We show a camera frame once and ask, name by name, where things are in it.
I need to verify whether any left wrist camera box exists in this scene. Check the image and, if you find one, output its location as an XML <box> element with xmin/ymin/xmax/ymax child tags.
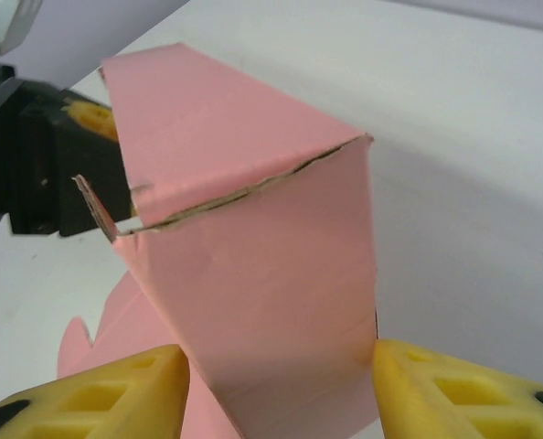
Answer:
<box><xmin>0</xmin><ymin>0</ymin><xmax>44</xmax><ymax>57</ymax></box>

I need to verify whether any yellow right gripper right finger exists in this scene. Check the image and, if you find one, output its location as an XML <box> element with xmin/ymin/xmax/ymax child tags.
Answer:
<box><xmin>372</xmin><ymin>338</ymin><xmax>543</xmax><ymax>439</ymax></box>

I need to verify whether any pink paper box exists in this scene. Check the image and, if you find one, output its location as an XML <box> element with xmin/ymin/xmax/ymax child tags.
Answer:
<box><xmin>56</xmin><ymin>42</ymin><xmax>380</xmax><ymax>439</ymax></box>

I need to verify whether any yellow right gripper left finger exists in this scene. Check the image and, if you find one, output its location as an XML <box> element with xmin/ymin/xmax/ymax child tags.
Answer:
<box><xmin>0</xmin><ymin>344</ymin><xmax>192</xmax><ymax>439</ymax></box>

